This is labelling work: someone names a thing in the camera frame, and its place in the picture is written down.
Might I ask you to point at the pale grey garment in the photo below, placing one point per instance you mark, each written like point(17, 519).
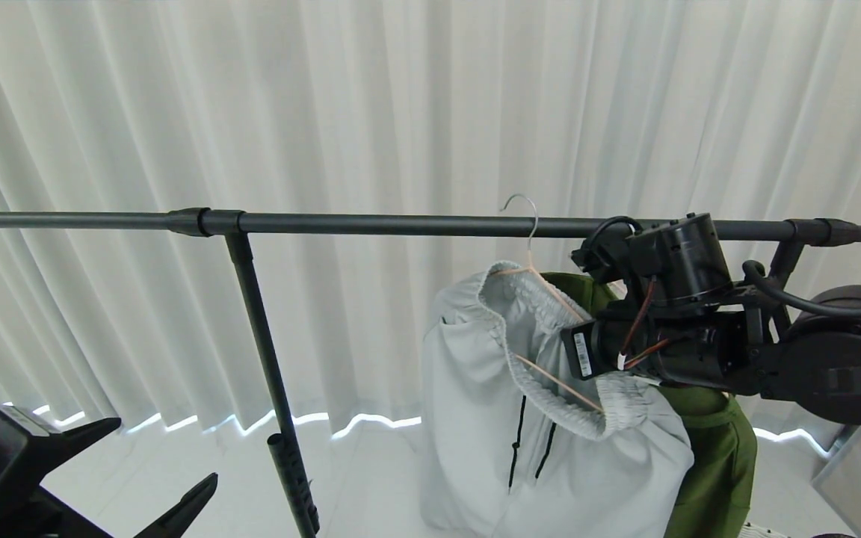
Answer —
point(475, 388)

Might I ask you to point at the black clothes rack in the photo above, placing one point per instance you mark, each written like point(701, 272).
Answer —
point(400, 224)

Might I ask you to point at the pink clothes hanger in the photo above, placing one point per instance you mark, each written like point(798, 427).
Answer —
point(531, 232)

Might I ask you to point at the white curtain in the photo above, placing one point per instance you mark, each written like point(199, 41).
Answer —
point(251, 97)

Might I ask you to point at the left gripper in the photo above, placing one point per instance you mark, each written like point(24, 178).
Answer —
point(42, 519)

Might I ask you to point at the green printed garment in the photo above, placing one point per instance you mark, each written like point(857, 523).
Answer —
point(714, 456)

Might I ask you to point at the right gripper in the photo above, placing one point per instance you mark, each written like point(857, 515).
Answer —
point(692, 347)

